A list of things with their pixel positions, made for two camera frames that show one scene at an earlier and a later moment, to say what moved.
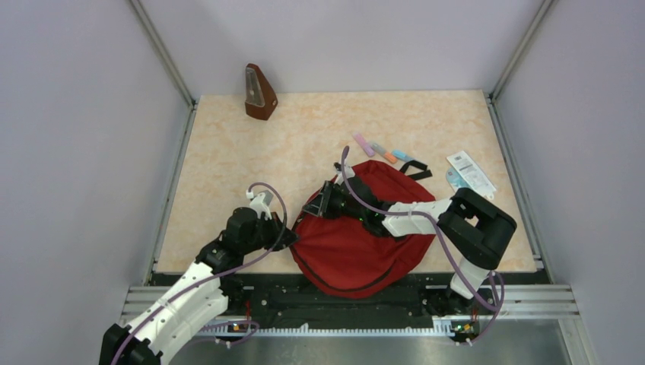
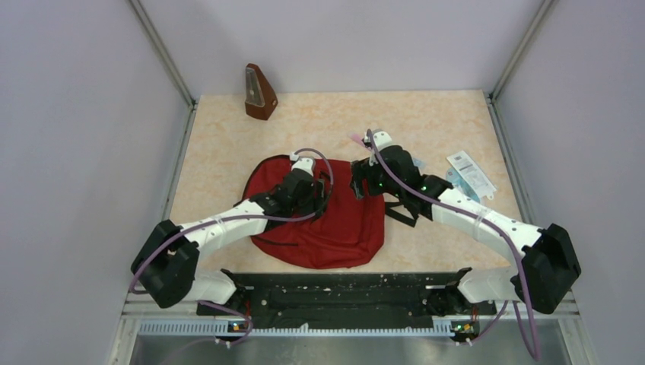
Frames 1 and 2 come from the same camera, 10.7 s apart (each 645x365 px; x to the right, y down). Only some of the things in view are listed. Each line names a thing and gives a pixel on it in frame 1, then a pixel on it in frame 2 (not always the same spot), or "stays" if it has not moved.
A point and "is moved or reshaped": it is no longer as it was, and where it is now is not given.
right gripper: [320, 205] to [361, 169]
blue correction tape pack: [455, 179] stays
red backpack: [341, 258] is moved or reshaped
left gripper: [288, 237] to [315, 203]
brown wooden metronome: [260, 99] stays
